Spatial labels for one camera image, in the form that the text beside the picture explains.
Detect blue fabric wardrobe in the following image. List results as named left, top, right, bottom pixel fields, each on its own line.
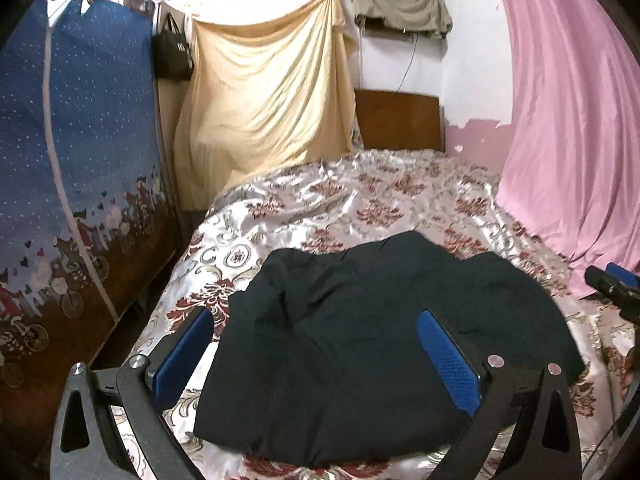
left=1, top=0, right=177, bottom=446

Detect black padded jacket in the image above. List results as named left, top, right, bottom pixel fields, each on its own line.
left=194, top=232, right=585, bottom=467

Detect pink curtain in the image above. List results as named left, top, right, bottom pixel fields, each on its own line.
left=498, top=0, right=639, bottom=296

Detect black hanging bag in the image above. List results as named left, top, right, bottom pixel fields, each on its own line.
left=152, top=12, right=194, bottom=81

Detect thin wall cable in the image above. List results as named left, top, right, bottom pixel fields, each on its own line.
left=396, top=34, right=420, bottom=94

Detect olive cloth on shelf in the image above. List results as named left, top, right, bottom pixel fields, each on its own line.
left=352, top=0, right=454, bottom=39

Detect wooden headboard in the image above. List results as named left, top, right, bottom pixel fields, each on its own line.
left=356, top=89, right=444, bottom=152

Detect yellow hanging sheet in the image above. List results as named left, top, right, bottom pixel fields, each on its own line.
left=172, top=0, right=356, bottom=211

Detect floral satin bedspread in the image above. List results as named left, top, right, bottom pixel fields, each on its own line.
left=134, top=150, right=634, bottom=479

